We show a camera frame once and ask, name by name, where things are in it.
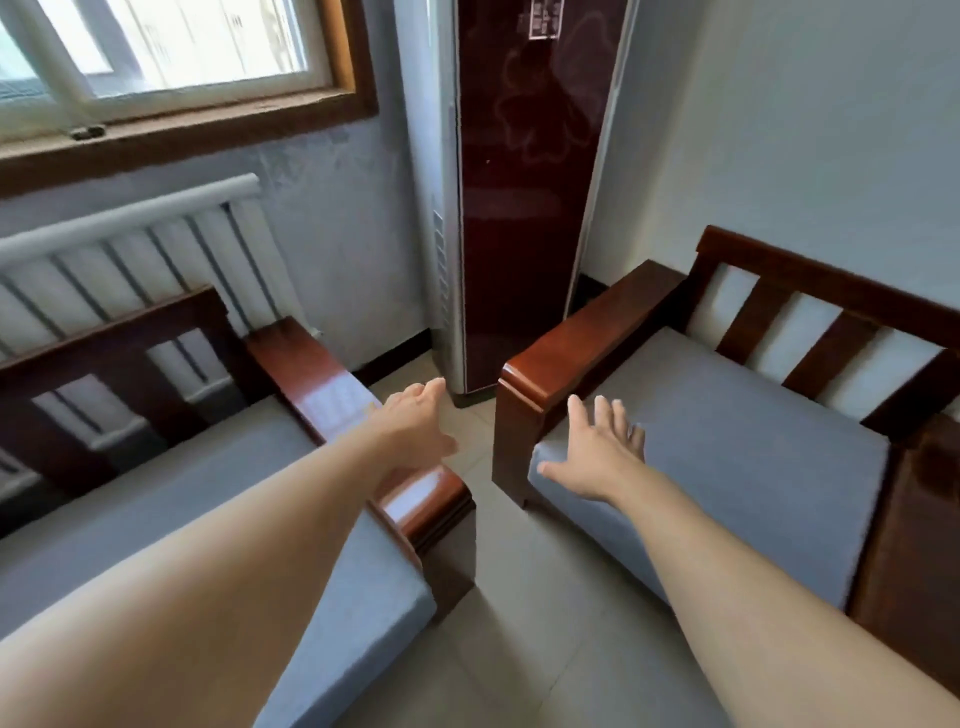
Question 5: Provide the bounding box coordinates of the person's right hand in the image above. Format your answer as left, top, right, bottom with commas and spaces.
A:
536, 395, 648, 505

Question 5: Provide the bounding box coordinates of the person's left hand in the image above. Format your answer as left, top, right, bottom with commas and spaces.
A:
367, 377, 459, 481

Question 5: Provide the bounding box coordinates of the dark wooden sofa with console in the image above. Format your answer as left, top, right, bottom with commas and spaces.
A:
0, 284, 478, 728
491, 224, 960, 676

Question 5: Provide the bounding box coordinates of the person's left forearm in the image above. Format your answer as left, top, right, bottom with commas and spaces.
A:
0, 442, 403, 728

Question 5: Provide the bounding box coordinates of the person's right forearm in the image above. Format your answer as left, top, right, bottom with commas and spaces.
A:
607, 461, 960, 728

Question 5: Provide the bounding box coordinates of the dark red standing air conditioner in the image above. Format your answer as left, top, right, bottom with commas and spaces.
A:
393, 0, 639, 410

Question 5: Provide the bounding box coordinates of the wooden framed window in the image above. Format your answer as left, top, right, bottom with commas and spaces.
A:
0, 0, 380, 200

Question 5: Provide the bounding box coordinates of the white radiator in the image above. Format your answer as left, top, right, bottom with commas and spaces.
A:
0, 172, 324, 500

